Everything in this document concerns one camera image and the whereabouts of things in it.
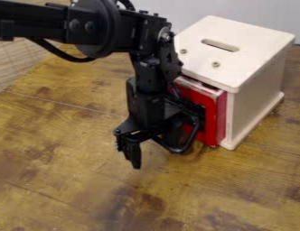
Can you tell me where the woven mat at left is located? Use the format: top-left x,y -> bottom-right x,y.
0,39 -> 51,92

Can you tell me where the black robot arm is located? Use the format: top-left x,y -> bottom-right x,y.
0,0 -> 203,169

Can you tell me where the white wooden box cabinet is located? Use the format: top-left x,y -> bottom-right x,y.
175,15 -> 294,150

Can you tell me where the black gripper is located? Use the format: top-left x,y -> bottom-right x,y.
113,78 -> 202,169

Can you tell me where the red drawer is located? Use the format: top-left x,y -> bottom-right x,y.
174,76 -> 227,147

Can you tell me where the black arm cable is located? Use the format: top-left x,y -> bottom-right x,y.
31,37 -> 96,63

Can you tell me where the black metal drawer handle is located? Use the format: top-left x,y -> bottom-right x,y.
152,115 -> 200,154

